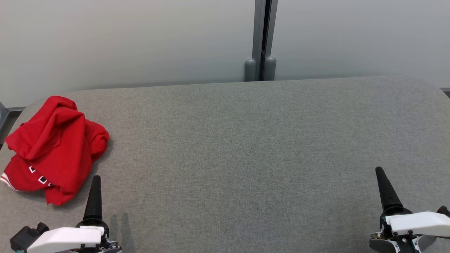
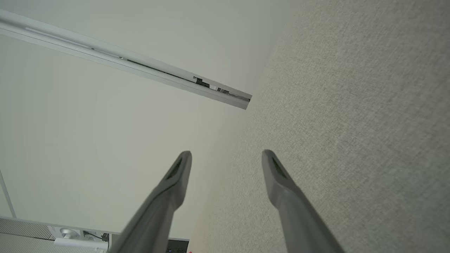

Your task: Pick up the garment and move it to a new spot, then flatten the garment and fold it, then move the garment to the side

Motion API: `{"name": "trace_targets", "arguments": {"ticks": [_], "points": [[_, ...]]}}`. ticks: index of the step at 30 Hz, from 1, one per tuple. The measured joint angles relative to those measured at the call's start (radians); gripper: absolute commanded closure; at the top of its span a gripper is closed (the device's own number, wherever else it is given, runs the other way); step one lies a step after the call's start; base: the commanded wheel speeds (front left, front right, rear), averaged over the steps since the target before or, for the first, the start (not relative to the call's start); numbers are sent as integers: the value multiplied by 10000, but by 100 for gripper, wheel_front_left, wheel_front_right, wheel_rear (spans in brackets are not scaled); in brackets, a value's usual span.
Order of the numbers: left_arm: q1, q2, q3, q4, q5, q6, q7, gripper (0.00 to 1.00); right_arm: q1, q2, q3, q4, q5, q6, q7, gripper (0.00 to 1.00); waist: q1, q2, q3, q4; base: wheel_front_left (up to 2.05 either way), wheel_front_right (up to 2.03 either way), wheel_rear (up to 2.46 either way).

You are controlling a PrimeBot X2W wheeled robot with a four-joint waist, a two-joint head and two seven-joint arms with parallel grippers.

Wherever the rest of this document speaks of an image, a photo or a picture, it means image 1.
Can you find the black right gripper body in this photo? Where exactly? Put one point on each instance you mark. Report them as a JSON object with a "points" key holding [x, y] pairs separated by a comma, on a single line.
{"points": [[393, 242]]}

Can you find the dark grey partition base rail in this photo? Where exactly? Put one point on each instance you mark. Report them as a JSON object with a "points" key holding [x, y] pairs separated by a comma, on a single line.
{"points": [[4, 119], [446, 92]]}

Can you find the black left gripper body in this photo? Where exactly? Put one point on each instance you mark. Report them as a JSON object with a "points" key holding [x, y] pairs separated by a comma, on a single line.
{"points": [[102, 234]]}

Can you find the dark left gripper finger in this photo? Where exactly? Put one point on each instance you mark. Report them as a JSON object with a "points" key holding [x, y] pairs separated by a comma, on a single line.
{"points": [[94, 200]]}

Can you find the grey rounded post foot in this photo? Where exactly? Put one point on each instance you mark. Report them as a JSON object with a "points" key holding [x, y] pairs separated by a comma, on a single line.
{"points": [[250, 70], [270, 68]]}

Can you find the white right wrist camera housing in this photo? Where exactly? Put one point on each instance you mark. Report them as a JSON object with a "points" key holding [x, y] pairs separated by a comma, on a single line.
{"points": [[418, 223]]}

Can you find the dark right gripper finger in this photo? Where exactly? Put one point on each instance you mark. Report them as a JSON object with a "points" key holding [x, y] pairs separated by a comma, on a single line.
{"points": [[386, 191]]}

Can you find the red basketball jersey white trim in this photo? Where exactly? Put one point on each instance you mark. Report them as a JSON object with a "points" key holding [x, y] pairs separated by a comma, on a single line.
{"points": [[52, 154]]}

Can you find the grey partition joint post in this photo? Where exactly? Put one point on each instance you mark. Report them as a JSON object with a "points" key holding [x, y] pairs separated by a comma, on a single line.
{"points": [[264, 31]]}

